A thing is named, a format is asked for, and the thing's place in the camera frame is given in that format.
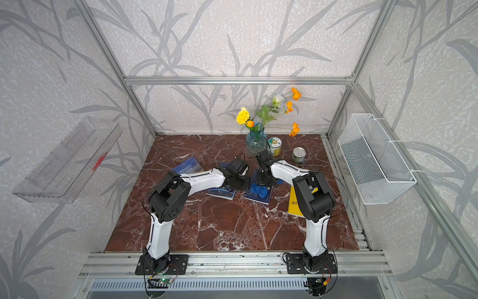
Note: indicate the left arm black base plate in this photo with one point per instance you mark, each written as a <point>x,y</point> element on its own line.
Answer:
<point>168,264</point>

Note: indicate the dark navy book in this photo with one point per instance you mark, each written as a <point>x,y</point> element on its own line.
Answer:
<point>253,197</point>

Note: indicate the clear plastic wall shelf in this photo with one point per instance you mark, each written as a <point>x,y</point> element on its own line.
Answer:
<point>61,176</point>

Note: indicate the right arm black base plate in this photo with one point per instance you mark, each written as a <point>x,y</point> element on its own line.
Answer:
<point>295,265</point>

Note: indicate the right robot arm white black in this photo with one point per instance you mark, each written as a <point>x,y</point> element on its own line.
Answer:
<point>316,202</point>

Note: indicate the blue landscape cover book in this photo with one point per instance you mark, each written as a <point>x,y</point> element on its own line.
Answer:
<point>189,166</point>

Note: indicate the yellow cover book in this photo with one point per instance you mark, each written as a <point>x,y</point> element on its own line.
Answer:
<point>293,207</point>

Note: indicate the aluminium front rail frame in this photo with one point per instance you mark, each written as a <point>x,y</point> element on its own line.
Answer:
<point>117,265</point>

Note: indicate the white wire mesh basket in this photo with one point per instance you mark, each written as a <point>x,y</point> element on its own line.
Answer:
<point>379,171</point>

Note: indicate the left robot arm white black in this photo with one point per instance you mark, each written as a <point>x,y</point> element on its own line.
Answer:
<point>167,199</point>

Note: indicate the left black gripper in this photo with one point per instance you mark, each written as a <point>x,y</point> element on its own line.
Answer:
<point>246,180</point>

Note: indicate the open silver tin can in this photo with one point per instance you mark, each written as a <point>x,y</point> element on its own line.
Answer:
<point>299,155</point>

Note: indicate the glass vase with flowers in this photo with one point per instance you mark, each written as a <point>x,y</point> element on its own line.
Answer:
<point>256,140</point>

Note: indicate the blue Little Prince book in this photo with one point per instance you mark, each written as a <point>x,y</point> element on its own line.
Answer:
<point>224,192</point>

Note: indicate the blue cleaning cloth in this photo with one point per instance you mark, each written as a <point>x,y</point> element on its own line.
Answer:
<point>260,191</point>

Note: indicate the green labelled tin can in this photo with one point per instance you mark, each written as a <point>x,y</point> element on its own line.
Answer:
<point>274,146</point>

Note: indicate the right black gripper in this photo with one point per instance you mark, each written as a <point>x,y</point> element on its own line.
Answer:
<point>271,184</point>

